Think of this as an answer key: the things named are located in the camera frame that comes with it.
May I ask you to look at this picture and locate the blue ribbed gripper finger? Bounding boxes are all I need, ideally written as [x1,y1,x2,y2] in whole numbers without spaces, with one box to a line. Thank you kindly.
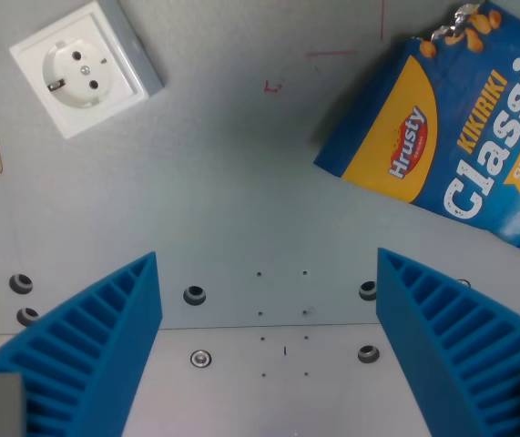
[0,250,164,437]
[375,247,520,437]

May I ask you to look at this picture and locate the blue Hrusty peanut bag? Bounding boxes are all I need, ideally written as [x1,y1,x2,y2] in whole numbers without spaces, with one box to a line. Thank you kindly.
[312,0,520,264]

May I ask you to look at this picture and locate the white wall power socket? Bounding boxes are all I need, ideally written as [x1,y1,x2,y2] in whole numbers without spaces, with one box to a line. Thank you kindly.
[8,0,167,140]

